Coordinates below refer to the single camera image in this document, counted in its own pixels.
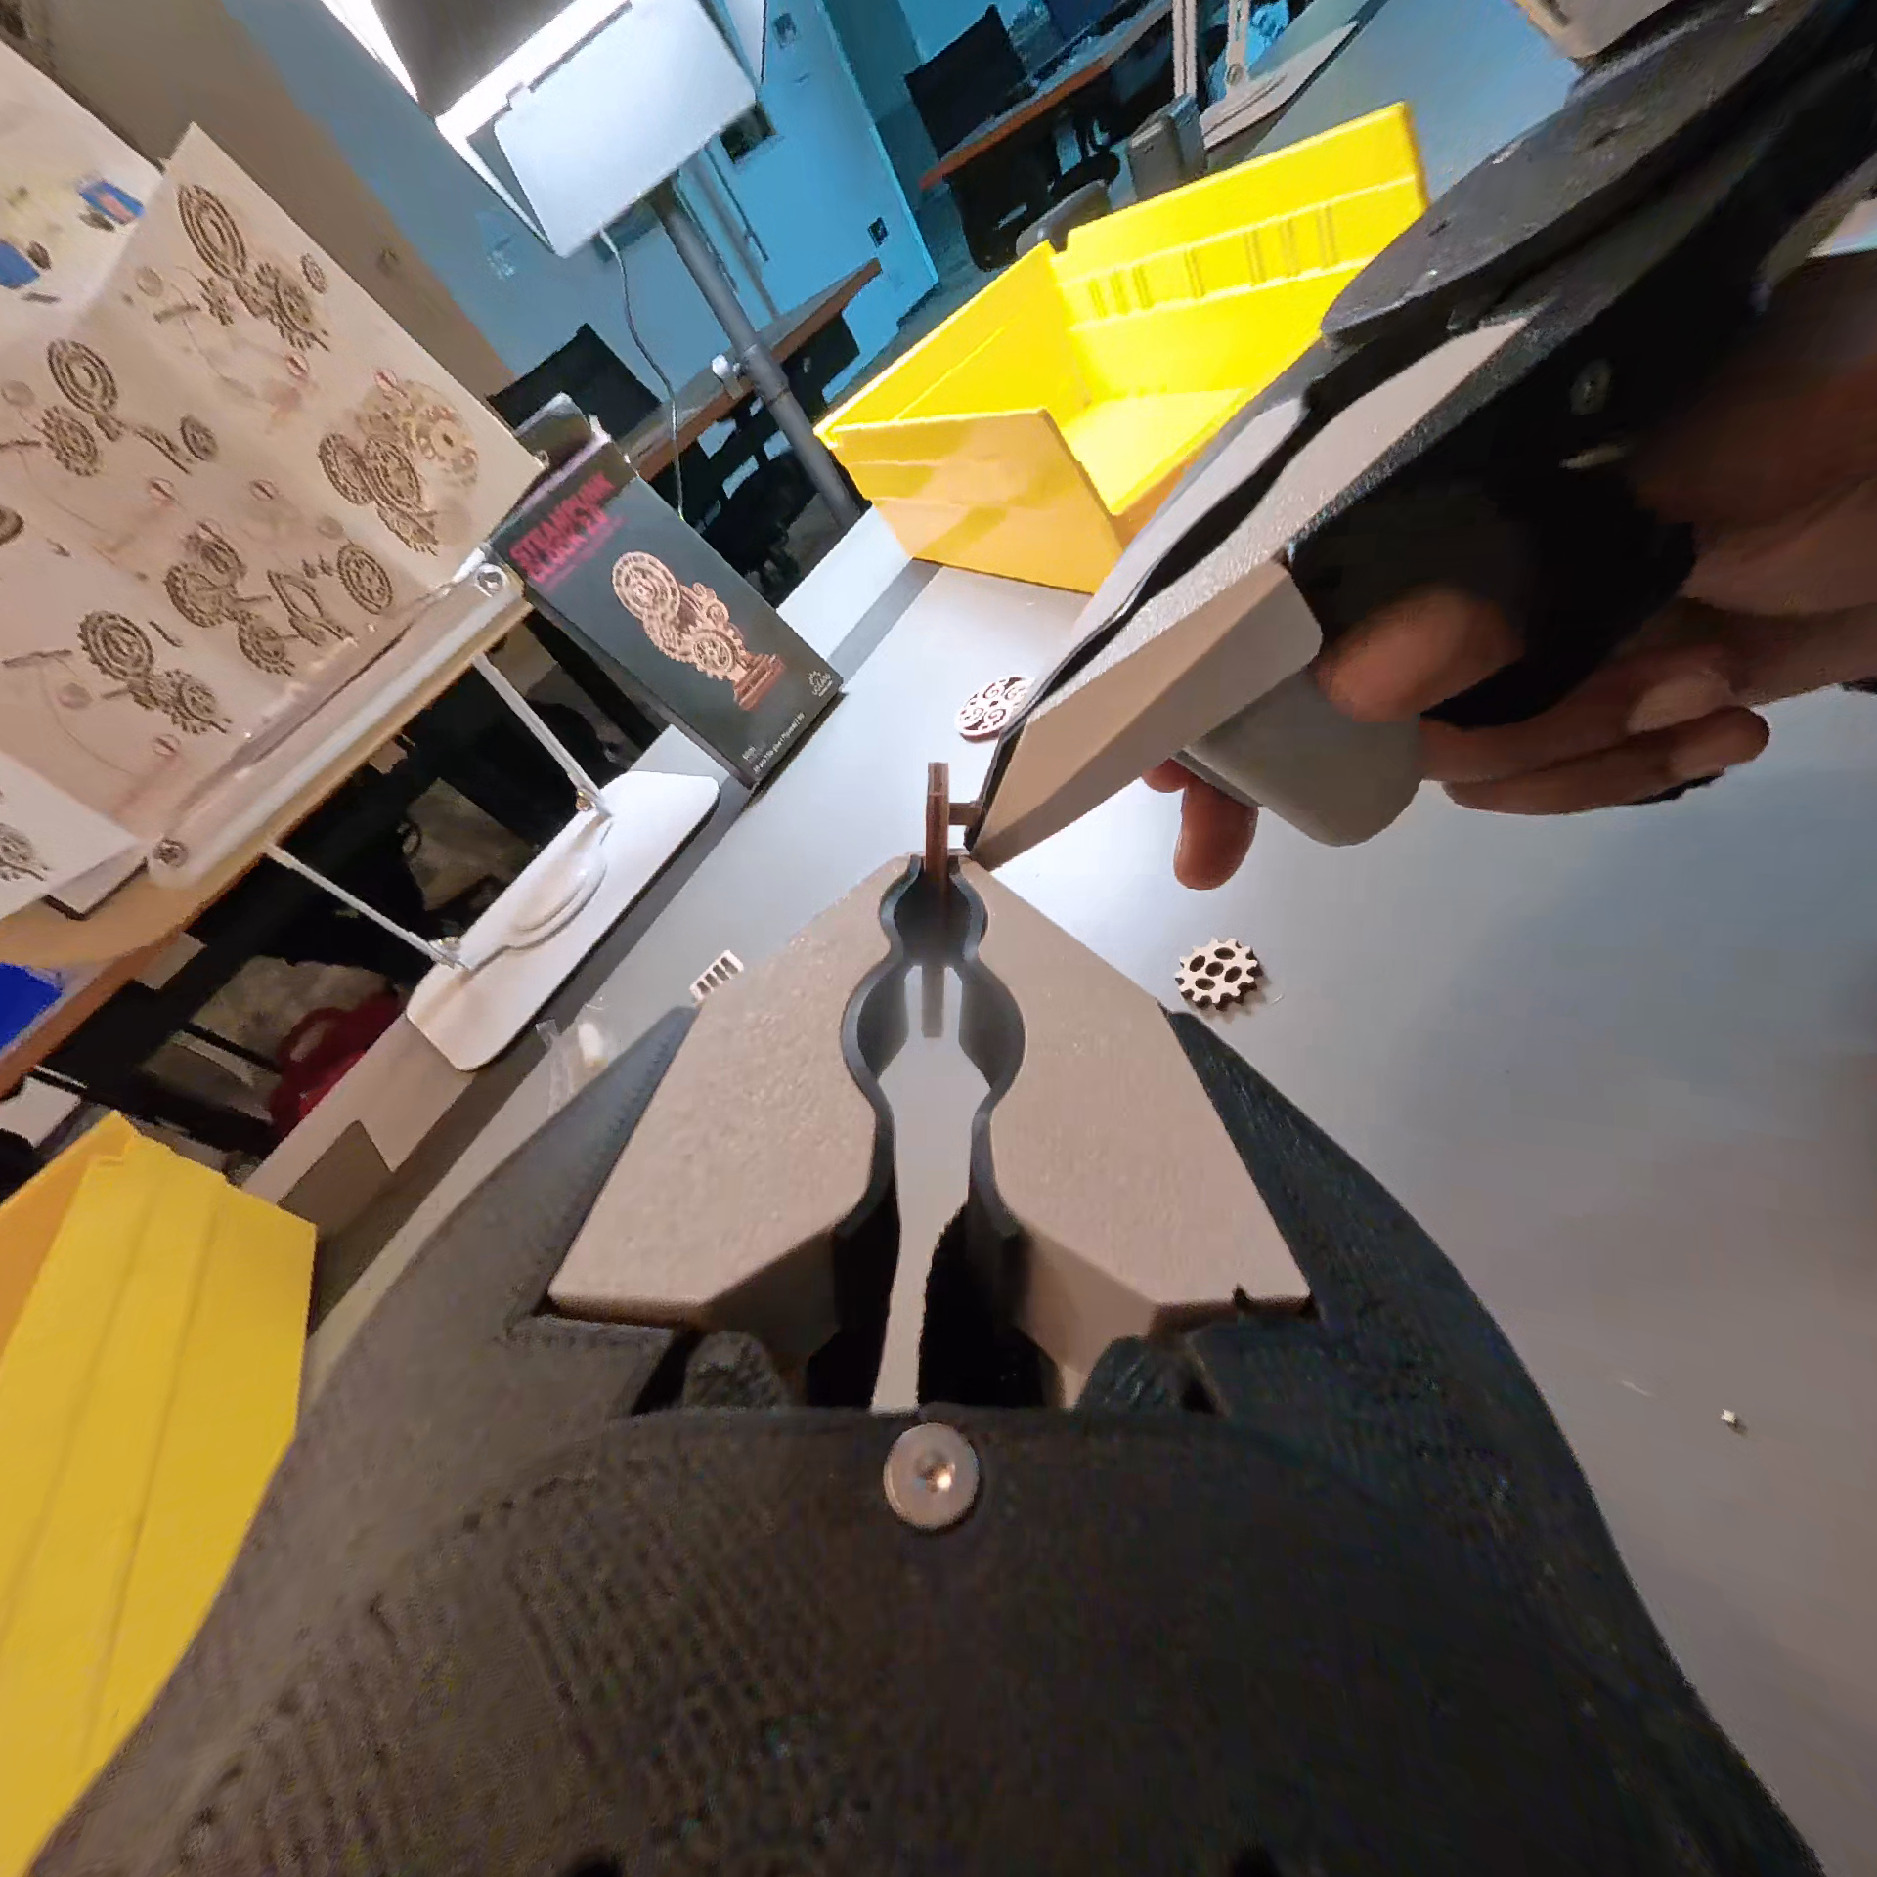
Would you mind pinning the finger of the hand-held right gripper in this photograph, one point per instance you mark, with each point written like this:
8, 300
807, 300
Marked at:
1172, 693
1183, 483

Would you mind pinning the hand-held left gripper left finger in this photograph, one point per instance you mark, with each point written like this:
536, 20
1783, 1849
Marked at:
707, 1174

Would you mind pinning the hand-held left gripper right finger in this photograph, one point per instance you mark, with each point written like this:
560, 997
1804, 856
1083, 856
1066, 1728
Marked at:
1143, 1174

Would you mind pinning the swirl-cut wooden disc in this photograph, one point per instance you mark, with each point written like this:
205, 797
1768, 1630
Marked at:
987, 706

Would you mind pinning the small wooden gear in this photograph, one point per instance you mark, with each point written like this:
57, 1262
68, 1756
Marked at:
1219, 976

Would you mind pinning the yellow plastic bin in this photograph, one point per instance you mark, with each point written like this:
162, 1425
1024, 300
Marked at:
999, 472
120, 1389

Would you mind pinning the person's right hand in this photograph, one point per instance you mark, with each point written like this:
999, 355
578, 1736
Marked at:
1788, 512

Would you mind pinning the clear plastic parts bag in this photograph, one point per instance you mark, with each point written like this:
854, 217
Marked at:
584, 1039

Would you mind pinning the white book stand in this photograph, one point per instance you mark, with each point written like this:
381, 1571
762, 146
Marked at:
584, 869

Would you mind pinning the red backpack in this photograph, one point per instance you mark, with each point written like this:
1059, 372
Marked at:
334, 1060

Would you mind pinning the light stand pole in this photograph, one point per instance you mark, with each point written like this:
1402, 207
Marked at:
754, 355

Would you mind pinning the black product box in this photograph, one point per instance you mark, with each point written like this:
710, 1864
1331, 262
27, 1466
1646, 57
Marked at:
676, 633

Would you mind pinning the black softbox light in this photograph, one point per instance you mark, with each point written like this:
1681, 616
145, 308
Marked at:
616, 115

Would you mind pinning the open instruction booklet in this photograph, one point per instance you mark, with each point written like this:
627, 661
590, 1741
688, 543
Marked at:
219, 483

